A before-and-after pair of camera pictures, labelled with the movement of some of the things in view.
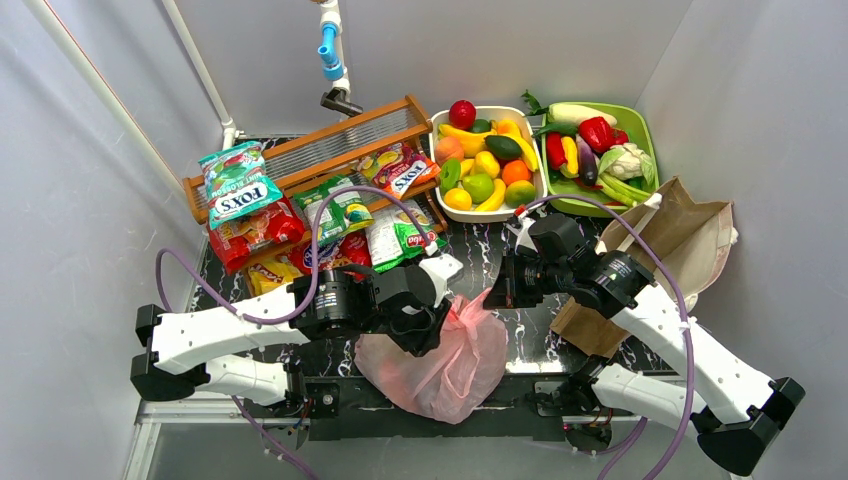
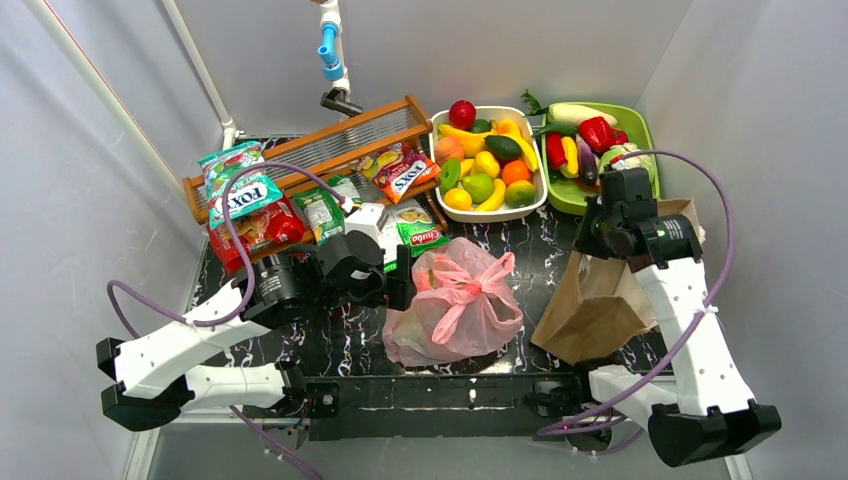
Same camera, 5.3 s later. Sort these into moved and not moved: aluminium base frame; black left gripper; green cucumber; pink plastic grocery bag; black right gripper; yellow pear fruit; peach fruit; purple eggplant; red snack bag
Moved: black left gripper; pink plastic grocery bag; black right gripper
Not moved: green cucumber; purple eggplant; peach fruit; aluminium base frame; yellow pear fruit; red snack bag
